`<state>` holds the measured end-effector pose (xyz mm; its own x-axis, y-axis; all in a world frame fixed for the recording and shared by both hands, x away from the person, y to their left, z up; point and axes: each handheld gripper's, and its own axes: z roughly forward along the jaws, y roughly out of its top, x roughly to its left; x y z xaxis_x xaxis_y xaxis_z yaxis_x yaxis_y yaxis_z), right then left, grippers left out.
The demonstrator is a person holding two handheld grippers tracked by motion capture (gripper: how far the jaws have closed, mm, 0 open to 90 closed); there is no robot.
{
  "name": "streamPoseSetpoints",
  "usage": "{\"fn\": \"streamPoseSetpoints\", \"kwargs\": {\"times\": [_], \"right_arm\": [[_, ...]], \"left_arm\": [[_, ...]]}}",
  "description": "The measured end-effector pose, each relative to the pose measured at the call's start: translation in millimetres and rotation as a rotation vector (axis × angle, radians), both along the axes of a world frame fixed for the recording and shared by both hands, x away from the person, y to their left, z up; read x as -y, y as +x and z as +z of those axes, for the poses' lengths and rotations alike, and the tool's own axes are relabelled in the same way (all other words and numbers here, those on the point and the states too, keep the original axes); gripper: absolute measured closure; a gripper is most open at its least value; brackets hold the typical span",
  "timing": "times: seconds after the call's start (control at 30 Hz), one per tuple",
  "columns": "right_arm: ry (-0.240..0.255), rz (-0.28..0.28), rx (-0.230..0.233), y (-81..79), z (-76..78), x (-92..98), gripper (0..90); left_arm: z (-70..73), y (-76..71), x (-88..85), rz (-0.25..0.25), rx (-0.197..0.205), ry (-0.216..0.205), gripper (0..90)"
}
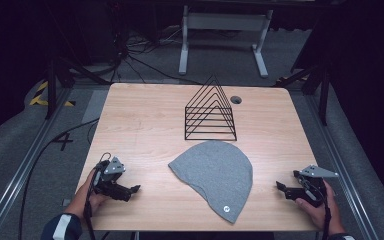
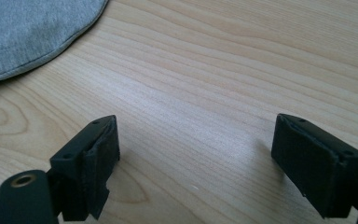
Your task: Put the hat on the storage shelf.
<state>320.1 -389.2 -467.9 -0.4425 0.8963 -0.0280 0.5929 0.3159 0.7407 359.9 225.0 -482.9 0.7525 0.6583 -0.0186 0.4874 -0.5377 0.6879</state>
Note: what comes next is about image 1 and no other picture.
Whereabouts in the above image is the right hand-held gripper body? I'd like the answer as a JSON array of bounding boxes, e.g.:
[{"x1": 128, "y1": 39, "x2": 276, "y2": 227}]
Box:
[{"x1": 292, "y1": 164, "x2": 340, "y2": 208}]

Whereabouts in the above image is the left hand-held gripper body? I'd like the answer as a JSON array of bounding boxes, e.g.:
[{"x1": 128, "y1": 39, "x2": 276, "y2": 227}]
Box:
[{"x1": 92, "y1": 156, "x2": 133, "y2": 203}]

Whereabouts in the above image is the grey beanie hat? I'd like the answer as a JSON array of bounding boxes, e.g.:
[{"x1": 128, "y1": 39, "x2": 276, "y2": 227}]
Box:
[{"x1": 167, "y1": 139, "x2": 254, "y2": 225}]

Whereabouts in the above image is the black wire rack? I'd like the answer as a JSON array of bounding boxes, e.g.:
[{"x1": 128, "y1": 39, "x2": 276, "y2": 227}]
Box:
[{"x1": 183, "y1": 74, "x2": 238, "y2": 142}]

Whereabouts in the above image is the person's right hand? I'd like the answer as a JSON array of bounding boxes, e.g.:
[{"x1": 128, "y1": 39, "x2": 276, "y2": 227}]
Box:
[{"x1": 294, "y1": 179, "x2": 342, "y2": 232}]

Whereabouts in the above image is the person's left hand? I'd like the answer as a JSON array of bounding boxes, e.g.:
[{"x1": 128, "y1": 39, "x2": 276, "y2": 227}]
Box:
[{"x1": 75, "y1": 167, "x2": 115, "y2": 218}]

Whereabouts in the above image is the black metal stand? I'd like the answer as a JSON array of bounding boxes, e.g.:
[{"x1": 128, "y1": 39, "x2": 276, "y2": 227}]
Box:
[
  {"x1": 272, "y1": 61, "x2": 331, "y2": 127},
  {"x1": 45, "y1": 54, "x2": 111, "y2": 120}
]

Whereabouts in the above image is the thin grey wire loop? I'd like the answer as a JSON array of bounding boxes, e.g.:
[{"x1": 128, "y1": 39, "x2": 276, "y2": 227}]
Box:
[{"x1": 99, "y1": 151, "x2": 113, "y2": 165}]

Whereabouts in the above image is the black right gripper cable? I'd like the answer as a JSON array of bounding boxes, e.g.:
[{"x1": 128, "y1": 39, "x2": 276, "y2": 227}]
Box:
[{"x1": 321, "y1": 178, "x2": 333, "y2": 240}]

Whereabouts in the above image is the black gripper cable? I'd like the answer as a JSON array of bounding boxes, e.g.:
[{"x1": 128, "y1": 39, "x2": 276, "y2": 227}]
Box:
[
  {"x1": 321, "y1": 178, "x2": 333, "y2": 240},
  {"x1": 82, "y1": 168, "x2": 98, "y2": 240}
]

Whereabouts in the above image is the aluminium floor rail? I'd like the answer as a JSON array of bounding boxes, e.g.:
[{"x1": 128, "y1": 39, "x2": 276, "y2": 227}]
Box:
[
  {"x1": 0, "y1": 87, "x2": 74, "y2": 240},
  {"x1": 304, "y1": 94, "x2": 381, "y2": 240}
]

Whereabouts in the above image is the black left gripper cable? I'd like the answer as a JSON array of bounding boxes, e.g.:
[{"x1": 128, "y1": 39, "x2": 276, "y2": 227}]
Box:
[{"x1": 82, "y1": 168, "x2": 98, "y2": 240}]

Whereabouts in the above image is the long black floor cable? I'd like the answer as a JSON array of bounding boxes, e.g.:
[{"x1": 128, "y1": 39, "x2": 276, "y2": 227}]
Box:
[{"x1": 17, "y1": 117, "x2": 101, "y2": 240}]

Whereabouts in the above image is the bundle of black floor cables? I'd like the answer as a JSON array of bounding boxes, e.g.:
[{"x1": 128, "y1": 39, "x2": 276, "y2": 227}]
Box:
[{"x1": 109, "y1": 26, "x2": 203, "y2": 86}]

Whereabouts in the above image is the white metal desk frame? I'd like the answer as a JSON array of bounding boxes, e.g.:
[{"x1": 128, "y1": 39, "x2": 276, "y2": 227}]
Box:
[{"x1": 178, "y1": 4, "x2": 274, "y2": 79}]

